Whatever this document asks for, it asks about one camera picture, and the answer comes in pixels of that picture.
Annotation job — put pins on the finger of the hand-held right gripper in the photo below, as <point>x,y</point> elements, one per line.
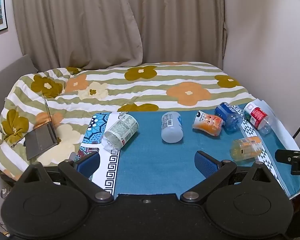
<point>283,156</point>

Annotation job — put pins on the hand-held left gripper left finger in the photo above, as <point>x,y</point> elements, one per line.
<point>90,163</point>

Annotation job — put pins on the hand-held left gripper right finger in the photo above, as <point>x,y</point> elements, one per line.
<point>204,163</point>

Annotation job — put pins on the clear cup with orange label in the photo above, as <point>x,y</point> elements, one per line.
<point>246,148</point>

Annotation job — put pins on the orange printed cup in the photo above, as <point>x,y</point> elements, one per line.
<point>207,123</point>

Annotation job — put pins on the frosted white plastic cup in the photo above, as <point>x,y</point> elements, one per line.
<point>172,127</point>

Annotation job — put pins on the clear bottle white label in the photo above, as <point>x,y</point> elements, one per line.
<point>121,131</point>

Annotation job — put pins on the red label plastic bottle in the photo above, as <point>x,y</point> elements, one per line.
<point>257,116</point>

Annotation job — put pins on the blue patterned table cloth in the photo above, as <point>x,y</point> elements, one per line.
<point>152,160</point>

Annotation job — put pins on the blue label plastic bottle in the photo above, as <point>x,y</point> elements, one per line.
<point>227,116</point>

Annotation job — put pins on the grey laptop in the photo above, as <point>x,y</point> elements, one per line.
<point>40,140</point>

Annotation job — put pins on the floral striped blanket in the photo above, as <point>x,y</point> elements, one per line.
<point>165,80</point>

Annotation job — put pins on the beige curtain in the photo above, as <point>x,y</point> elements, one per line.
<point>180,20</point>
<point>72,22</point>

